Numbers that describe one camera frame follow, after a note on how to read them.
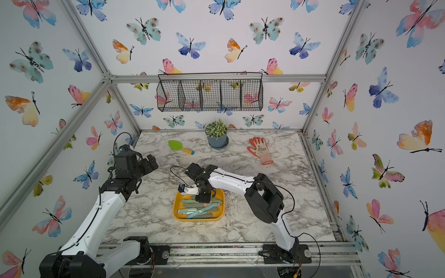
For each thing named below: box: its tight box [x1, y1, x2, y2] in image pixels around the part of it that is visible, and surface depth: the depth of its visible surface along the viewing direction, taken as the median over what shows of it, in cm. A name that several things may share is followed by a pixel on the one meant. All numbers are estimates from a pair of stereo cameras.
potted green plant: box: [205, 118, 229, 151], surface depth 103 cm
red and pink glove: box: [247, 137, 274, 166], surface depth 110 cm
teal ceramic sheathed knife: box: [186, 202, 219, 219], surface depth 86 cm
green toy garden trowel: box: [168, 140, 195, 156], surface depth 117 cm
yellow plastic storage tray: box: [173, 188, 226, 222], surface depth 86 cm
